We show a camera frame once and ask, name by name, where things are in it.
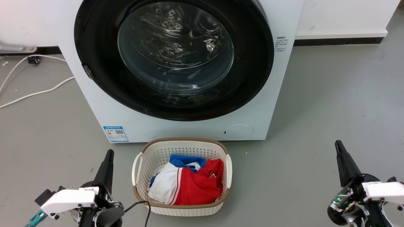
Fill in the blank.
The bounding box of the black round glass washer door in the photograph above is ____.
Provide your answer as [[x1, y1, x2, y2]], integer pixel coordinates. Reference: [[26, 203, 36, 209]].
[[74, 0, 274, 121]]

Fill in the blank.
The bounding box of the round white filter cover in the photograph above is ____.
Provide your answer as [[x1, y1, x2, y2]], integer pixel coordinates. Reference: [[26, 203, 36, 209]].
[[223, 124, 254, 141]]

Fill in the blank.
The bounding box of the blue energy label sticker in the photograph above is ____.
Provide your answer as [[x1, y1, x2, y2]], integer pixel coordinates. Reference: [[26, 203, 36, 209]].
[[103, 126, 129, 143]]

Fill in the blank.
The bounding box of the blue garment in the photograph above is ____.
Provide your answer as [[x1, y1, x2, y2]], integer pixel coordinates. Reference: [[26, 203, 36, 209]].
[[149, 154, 206, 188]]

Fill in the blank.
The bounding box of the white floor cable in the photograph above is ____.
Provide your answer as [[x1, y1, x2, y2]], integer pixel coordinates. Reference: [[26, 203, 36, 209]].
[[0, 77, 75, 109], [0, 55, 67, 92]]

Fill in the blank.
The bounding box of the white front-load washing machine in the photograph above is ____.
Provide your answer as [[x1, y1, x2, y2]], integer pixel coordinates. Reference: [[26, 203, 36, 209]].
[[52, 0, 306, 143]]

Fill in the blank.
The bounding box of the grey metal bracket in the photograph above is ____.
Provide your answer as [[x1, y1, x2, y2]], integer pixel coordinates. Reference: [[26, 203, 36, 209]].
[[0, 41, 38, 54]]

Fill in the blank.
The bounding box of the teal cable plug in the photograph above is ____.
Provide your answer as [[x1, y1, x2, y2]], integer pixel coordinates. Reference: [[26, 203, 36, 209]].
[[25, 210, 48, 227]]

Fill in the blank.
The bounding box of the white perforated laundry basket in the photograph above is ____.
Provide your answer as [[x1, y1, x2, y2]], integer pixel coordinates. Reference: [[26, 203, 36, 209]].
[[132, 137, 233, 217]]

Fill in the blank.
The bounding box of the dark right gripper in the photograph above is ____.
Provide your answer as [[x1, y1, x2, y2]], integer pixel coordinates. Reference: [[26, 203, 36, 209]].
[[327, 140, 392, 227]]

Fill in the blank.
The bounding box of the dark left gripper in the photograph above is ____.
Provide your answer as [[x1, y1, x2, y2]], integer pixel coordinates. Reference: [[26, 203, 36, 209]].
[[79, 149, 124, 227]]

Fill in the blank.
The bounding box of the red and white garment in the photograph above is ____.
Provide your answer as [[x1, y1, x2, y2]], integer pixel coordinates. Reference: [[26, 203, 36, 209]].
[[148, 159, 224, 206]]

